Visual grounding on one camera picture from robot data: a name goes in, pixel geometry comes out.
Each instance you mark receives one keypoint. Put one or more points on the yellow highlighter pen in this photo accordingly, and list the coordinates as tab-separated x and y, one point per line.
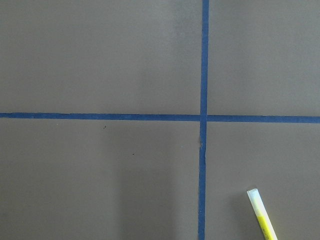
261	214

